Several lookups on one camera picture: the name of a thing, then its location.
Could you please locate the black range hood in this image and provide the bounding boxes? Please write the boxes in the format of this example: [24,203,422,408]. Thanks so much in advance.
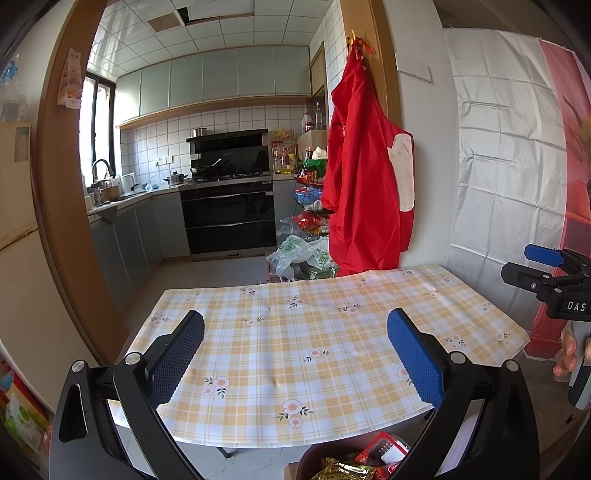
[186,129,269,169]

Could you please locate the person's right hand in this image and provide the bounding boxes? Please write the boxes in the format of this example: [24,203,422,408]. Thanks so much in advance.
[553,322,591,381]

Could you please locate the wooden door frame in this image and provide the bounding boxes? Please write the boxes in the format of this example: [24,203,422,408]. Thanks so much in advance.
[37,0,130,365]

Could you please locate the black built-in oven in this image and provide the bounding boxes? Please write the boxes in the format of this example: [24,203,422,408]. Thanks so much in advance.
[179,178,278,257]

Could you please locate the white creased wall sheet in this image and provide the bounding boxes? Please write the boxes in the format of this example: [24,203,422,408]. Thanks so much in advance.
[443,28,591,319]

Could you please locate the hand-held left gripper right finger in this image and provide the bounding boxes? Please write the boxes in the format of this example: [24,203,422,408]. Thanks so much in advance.
[383,308,541,480]

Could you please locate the black wok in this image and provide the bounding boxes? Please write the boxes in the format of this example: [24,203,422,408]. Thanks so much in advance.
[189,158,222,178]

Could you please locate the pale green wall cabinets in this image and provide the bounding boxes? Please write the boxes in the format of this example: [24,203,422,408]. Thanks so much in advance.
[115,46,311,125]

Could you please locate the black wire storage rack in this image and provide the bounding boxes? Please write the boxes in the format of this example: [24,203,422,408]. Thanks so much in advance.
[291,175,331,245]

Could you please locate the hanging printed paper packet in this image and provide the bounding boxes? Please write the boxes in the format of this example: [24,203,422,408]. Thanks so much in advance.
[58,48,84,109]

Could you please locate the gold foil wrapper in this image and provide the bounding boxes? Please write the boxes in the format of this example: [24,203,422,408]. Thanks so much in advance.
[311,457,377,480]

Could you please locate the yellow checked tablecloth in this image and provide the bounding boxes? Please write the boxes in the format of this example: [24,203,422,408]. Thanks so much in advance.
[106,264,531,448]

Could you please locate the pink plastic bin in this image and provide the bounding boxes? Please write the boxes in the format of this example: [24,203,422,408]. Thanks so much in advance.
[298,429,416,480]

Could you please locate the red apron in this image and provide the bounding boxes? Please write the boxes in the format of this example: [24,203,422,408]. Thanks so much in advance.
[321,44,416,278]

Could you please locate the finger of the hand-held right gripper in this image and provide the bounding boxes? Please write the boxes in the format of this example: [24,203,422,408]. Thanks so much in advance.
[501,261,555,296]
[524,244,566,268]

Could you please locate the chrome kitchen faucet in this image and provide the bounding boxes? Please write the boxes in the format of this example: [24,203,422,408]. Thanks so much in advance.
[91,159,116,185]

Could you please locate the green white packet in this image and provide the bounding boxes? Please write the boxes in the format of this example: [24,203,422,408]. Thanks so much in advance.
[0,360,51,457]

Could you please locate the beige refrigerator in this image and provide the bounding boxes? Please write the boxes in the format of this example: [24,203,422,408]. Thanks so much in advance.
[0,122,93,416]

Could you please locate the row of condiment bottles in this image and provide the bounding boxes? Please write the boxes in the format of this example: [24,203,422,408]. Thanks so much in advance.
[270,143,301,176]

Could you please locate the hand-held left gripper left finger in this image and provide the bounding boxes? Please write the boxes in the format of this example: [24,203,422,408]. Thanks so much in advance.
[48,310,206,480]

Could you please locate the dark red packet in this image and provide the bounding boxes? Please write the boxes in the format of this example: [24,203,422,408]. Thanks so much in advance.
[353,431,411,478]

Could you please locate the white green plastic bags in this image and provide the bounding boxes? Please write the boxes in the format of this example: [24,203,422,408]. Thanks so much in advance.
[265,217,340,282]

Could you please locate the kitchen window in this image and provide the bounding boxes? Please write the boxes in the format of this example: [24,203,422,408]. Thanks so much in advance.
[78,74,116,190]

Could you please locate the brown cardboard box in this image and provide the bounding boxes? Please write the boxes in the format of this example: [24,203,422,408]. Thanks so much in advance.
[295,130,328,160]

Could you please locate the grey kitchen base cabinets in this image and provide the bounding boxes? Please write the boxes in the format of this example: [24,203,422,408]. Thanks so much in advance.
[88,189,191,315]

